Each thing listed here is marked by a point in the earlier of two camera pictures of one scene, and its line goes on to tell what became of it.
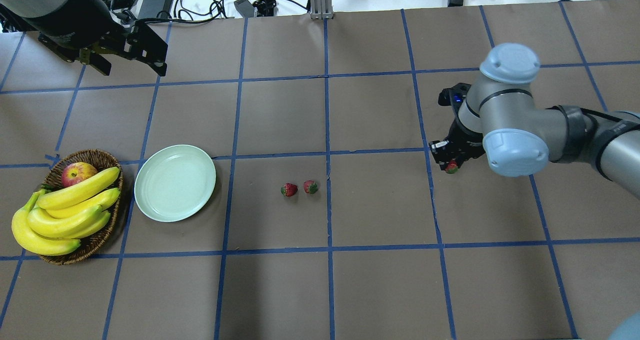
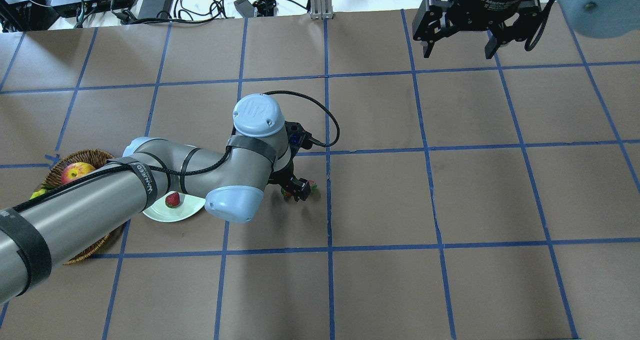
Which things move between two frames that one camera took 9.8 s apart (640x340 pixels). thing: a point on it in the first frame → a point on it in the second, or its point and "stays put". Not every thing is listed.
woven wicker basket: [104, 161] stays put
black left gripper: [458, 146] → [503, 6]
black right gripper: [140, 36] → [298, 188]
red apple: [75, 172] stays put
